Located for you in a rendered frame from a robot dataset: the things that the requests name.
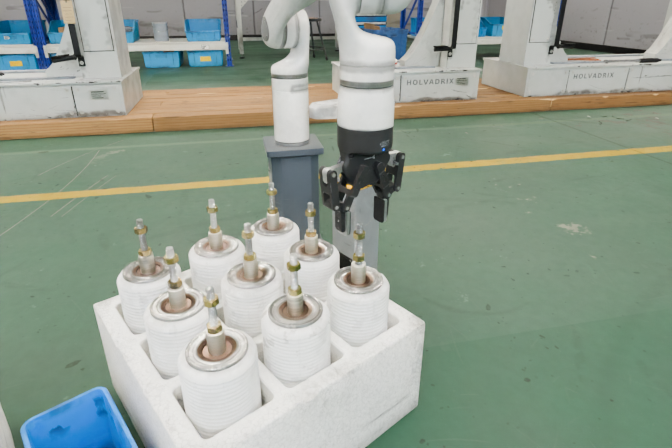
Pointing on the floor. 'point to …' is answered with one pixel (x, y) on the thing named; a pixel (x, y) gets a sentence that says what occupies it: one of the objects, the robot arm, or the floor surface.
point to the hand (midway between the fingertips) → (362, 218)
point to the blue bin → (79, 424)
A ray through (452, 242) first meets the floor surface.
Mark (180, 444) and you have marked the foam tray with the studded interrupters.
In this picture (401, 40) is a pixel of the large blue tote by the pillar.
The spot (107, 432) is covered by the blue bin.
